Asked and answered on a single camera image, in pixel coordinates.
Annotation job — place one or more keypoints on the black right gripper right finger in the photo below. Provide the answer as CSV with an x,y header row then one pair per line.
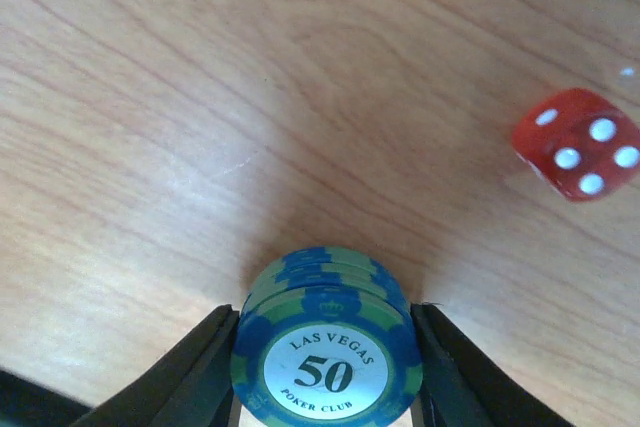
x,y
462,386

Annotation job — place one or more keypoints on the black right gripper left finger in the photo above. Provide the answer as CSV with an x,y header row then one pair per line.
x,y
189,386

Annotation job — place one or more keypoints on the blue chip stack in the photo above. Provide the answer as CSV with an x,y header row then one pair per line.
x,y
325,338

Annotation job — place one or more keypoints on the red die left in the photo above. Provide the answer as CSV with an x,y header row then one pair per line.
x,y
580,143

